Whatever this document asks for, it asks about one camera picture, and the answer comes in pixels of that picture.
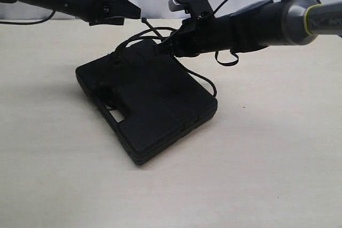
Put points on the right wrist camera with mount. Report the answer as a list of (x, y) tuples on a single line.
[(195, 8)]

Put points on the black plastic carry case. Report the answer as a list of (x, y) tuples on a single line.
[(149, 101)]

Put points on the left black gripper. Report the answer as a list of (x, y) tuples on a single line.
[(103, 12)]

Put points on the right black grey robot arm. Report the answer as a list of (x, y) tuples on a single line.
[(255, 27)]

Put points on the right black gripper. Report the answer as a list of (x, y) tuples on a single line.
[(195, 39)]

